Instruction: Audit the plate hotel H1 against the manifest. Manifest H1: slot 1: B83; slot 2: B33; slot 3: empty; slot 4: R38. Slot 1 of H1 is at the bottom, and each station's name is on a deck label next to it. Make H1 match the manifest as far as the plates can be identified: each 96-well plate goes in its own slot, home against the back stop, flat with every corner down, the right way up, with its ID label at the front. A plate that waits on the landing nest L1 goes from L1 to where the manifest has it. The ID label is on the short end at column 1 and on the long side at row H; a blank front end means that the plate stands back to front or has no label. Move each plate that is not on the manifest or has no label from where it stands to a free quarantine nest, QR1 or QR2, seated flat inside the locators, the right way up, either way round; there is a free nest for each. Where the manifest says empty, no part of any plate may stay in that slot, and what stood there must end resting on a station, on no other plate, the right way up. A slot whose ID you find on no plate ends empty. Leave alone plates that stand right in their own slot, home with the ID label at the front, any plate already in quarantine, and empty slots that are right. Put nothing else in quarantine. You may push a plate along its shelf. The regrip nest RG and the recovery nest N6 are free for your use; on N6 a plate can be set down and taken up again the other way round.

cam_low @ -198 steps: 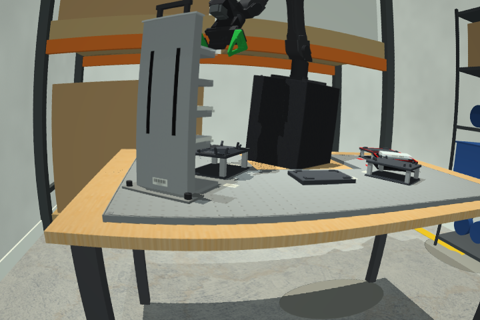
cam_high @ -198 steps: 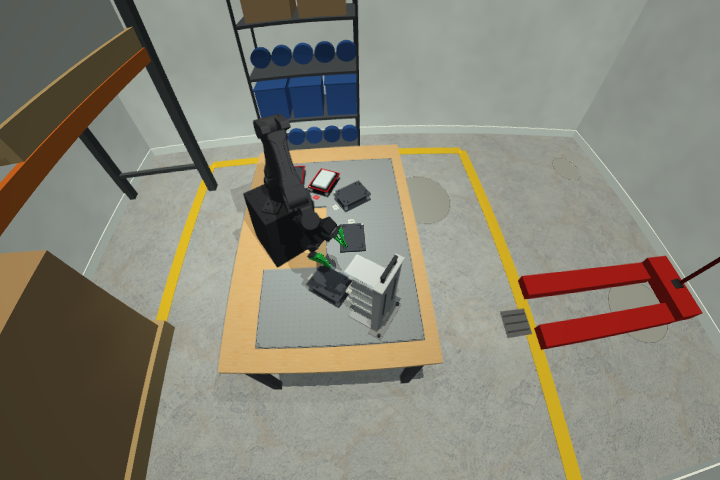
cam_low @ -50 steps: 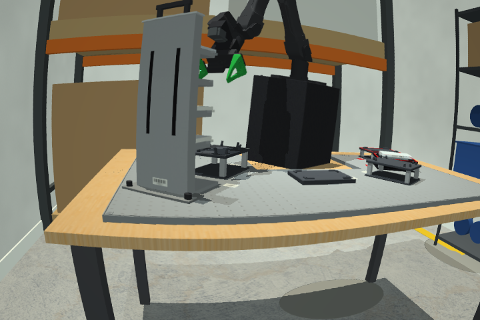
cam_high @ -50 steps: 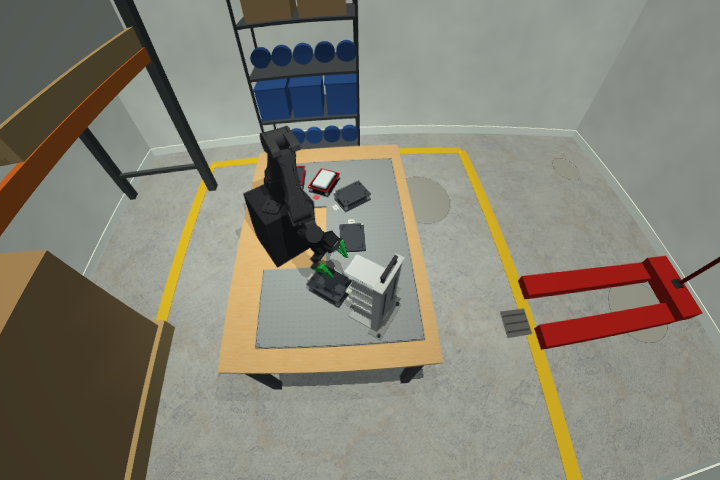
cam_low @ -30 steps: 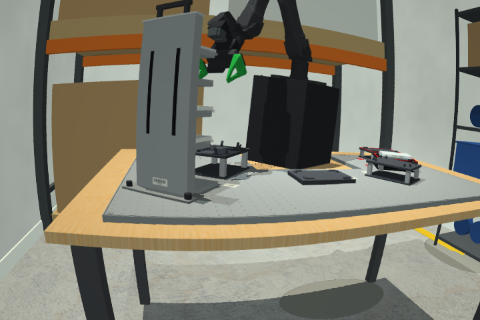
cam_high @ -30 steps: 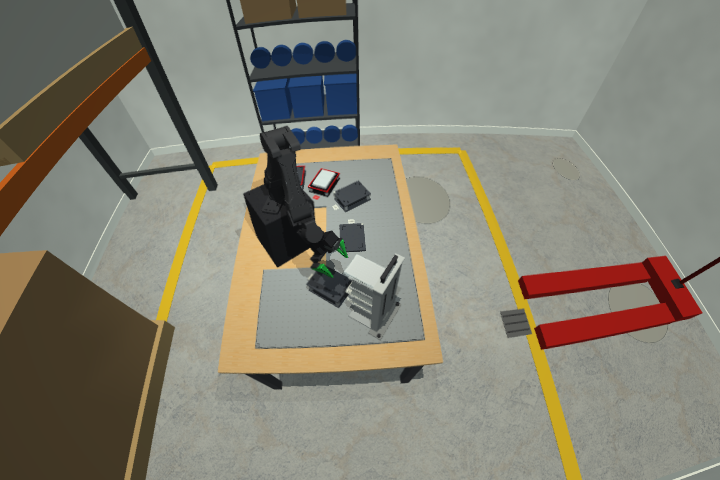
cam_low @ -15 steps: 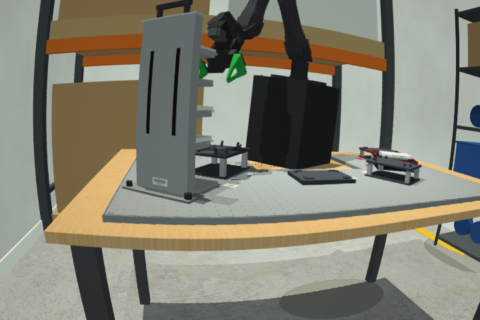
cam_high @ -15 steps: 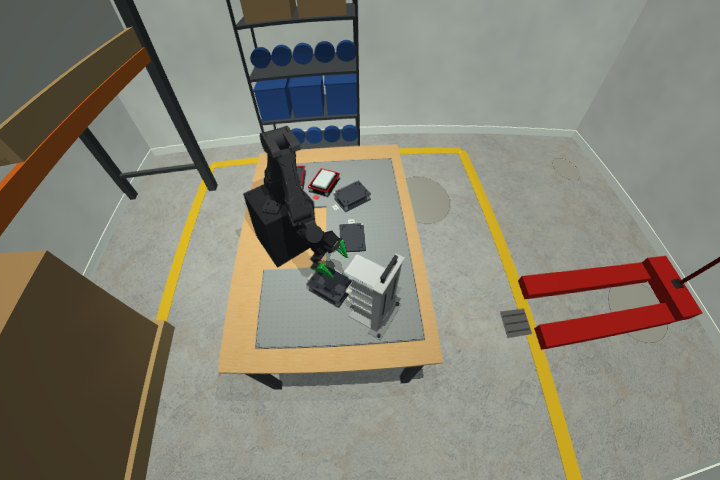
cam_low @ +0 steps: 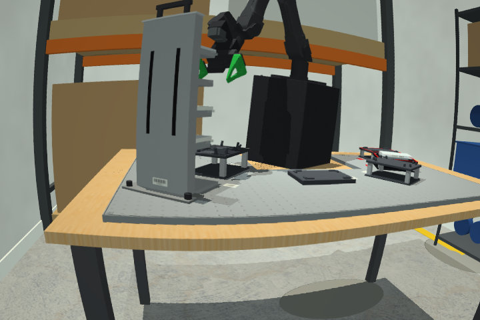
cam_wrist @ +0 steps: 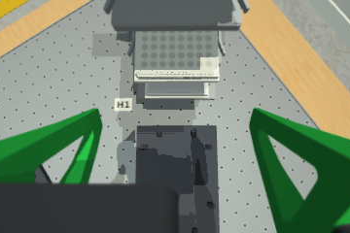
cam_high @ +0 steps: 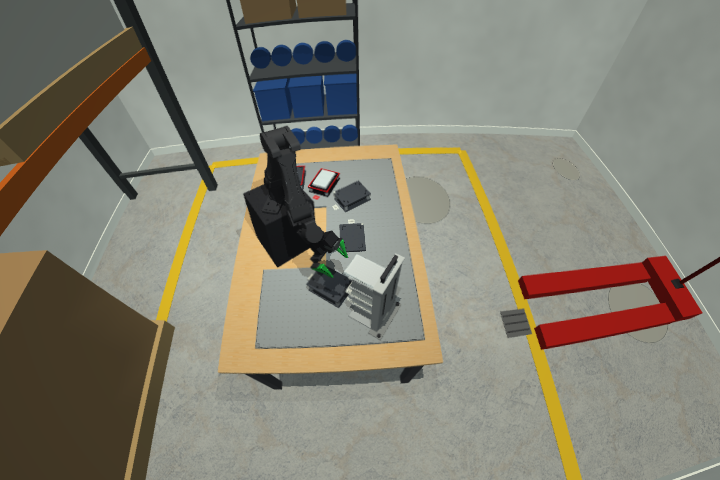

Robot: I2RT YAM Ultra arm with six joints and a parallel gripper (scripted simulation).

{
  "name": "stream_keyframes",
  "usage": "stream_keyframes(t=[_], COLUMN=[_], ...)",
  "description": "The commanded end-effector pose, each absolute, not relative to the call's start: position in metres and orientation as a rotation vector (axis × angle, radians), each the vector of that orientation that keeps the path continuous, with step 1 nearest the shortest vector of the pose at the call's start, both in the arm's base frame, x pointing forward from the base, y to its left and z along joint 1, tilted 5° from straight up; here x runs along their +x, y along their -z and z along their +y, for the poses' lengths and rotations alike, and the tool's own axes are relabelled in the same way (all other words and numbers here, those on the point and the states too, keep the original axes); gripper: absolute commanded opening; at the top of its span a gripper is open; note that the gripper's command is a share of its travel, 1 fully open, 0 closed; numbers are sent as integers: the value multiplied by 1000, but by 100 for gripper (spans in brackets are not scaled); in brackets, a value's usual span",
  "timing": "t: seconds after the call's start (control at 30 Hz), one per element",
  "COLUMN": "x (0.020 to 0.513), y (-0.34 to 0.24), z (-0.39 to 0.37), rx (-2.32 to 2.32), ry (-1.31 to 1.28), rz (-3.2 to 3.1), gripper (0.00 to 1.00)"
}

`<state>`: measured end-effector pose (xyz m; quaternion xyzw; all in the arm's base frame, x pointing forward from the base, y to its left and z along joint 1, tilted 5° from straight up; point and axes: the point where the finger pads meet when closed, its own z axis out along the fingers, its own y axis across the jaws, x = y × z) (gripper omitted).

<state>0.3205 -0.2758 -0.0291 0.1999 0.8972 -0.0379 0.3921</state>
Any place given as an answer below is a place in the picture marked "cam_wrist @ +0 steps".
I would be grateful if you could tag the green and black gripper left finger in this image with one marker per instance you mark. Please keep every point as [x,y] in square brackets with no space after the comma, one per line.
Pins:
[21,155]

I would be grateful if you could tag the grey well plate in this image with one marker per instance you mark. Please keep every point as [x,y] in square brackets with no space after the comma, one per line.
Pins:
[176,90]

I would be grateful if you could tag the grey plate hotel rack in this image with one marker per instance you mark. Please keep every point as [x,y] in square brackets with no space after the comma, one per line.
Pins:
[176,15]

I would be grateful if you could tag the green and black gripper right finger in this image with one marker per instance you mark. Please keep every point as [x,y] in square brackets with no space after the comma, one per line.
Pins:
[327,205]

